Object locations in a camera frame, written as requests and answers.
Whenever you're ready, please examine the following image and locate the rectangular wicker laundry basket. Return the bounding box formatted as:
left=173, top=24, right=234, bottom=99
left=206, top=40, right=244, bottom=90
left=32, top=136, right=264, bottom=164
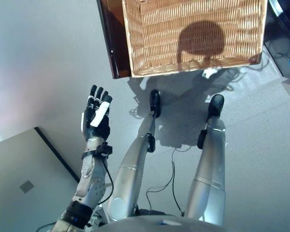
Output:
left=122, top=0, right=268, bottom=78

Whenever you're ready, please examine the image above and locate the silver robot torso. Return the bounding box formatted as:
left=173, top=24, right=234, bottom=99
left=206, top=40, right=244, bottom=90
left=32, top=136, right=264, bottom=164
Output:
left=96, top=214, right=232, bottom=232

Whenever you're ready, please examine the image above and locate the grey front-load washing machine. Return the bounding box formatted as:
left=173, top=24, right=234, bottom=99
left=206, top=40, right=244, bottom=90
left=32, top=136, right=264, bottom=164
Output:
left=263, top=0, right=290, bottom=80

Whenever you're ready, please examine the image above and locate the thin black tether cable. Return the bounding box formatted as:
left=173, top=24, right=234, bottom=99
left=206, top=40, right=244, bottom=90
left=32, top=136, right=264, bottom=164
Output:
left=145, top=148, right=186, bottom=217

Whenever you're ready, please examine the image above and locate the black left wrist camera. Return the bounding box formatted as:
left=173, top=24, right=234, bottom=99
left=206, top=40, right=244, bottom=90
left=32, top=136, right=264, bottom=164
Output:
left=96, top=144, right=113, bottom=158

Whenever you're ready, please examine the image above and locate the robot right leg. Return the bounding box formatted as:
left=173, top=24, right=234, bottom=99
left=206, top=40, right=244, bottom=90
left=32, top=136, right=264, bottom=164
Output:
left=185, top=94, right=227, bottom=227

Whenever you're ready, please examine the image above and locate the robot leg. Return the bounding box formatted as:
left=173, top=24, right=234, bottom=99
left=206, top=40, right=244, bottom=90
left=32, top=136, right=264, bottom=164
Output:
left=107, top=89, right=162, bottom=222
left=185, top=94, right=227, bottom=227

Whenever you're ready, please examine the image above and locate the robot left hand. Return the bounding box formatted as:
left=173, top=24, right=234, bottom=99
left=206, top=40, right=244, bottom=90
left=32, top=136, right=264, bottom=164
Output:
left=81, top=84, right=113, bottom=142

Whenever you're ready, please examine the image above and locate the grey square outlet plate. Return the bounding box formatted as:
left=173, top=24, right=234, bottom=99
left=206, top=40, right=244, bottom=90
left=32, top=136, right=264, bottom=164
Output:
left=19, top=180, right=35, bottom=194

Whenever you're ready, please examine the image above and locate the robot left leg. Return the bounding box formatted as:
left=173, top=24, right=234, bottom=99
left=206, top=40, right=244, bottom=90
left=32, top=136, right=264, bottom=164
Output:
left=107, top=89, right=162, bottom=222

